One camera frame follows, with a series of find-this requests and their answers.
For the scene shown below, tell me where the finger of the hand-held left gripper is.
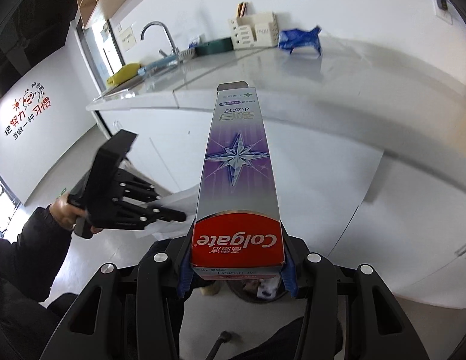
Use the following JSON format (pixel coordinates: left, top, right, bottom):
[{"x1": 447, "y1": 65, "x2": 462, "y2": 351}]
[
  {"x1": 105, "y1": 200, "x2": 186, "y2": 231},
  {"x1": 113, "y1": 170, "x2": 161, "y2": 203}
]

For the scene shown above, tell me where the white wall notice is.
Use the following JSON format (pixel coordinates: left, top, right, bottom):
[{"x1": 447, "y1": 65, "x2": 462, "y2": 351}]
[{"x1": 120, "y1": 26, "x2": 138, "y2": 49}]

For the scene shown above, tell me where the blue plastic bag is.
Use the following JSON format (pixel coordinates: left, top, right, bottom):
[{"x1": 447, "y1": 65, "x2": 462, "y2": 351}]
[{"x1": 278, "y1": 25, "x2": 324, "y2": 59}]

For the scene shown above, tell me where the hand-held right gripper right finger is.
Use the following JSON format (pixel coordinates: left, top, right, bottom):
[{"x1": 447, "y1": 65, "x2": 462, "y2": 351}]
[{"x1": 280, "y1": 234, "x2": 431, "y2": 360}]

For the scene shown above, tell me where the steel sink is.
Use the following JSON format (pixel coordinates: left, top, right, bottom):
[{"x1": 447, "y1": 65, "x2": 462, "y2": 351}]
[{"x1": 92, "y1": 71, "x2": 151, "y2": 100}]

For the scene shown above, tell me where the green box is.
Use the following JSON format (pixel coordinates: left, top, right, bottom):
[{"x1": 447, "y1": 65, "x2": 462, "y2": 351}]
[{"x1": 195, "y1": 38, "x2": 234, "y2": 56}]

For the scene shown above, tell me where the yellow cloth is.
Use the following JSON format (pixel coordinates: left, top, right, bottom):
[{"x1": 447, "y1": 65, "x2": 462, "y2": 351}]
[{"x1": 106, "y1": 63, "x2": 141, "y2": 86}]

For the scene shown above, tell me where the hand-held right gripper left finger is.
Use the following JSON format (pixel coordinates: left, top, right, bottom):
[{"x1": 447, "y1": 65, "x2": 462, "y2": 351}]
[{"x1": 38, "y1": 229, "x2": 195, "y2": 360}]

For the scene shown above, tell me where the steel faucet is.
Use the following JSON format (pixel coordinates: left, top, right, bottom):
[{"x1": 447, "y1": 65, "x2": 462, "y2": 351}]
[{"x1": 140, "y1": 21, "x2": 180, "y2": 58}]

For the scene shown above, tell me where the person's left hand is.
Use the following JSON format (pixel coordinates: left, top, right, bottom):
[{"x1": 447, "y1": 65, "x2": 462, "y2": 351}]
[{"x1": 49, "y1": 195, "x2": 104, "y2": 235}]

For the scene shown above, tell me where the white wall outlet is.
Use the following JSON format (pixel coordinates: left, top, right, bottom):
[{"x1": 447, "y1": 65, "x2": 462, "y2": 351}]
[{"x1": 436, "y1": 5, "x2": 453, "y2": 25}]

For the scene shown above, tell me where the dark trash bin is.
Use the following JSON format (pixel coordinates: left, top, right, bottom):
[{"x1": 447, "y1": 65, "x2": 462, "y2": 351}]
[{"x1": 227, "y1": 274, "x2": 290, "y2": 304}]

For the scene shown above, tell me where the silver purple toothpaste box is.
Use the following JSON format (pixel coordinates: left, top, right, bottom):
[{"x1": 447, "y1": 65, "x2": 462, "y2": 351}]
[{"x1": 190, "y1": 81, "x2": 286, "y2": 280}]

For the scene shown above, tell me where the wall lettering decal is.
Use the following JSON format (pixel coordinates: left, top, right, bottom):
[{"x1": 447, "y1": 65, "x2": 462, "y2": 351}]
[{"x1": 3, "y1": 82, "x2": 53, "y2": 141}]

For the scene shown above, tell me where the cream utensil holder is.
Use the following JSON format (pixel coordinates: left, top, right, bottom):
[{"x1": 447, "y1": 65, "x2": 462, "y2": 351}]
[{"x1": 228, "y1": 12, "x2": 279, "y2": 49}]

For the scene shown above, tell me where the person's left forearm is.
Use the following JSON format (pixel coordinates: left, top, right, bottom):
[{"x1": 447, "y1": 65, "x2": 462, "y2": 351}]
[{"x1": 0, "y1": 204, "x2": 74, "y2": 304}]

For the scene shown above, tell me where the white plastic bag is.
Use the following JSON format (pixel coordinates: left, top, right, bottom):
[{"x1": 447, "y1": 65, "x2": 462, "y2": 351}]
[{"x1": 135, "y1": 187, "x2": 204, "y2": 241}]

